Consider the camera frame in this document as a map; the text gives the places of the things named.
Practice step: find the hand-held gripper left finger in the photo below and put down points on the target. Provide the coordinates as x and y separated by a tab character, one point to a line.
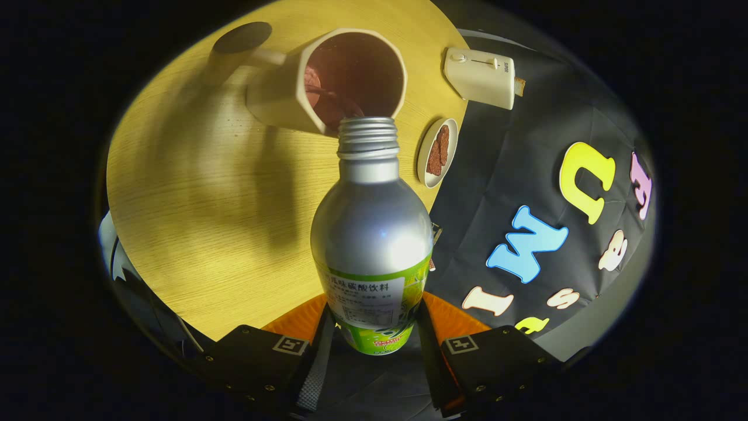
257	356

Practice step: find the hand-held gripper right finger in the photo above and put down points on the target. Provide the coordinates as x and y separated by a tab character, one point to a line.
435	365

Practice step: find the silver juice bottle green label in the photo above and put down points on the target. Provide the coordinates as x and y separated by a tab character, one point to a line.
372	228

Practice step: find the wooden table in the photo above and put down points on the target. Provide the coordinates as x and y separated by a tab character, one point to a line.
193	222

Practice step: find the white round plate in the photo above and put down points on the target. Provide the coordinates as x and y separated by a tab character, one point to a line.
429	178

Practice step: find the black backdrop cloth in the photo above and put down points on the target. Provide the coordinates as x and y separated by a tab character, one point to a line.
508	175

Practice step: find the brown meat slices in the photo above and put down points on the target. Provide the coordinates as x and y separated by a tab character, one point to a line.
438	152

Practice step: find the toast slice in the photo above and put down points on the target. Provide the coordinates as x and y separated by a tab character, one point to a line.
519	86

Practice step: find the white toaster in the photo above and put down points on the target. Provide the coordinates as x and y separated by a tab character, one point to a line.
479	76

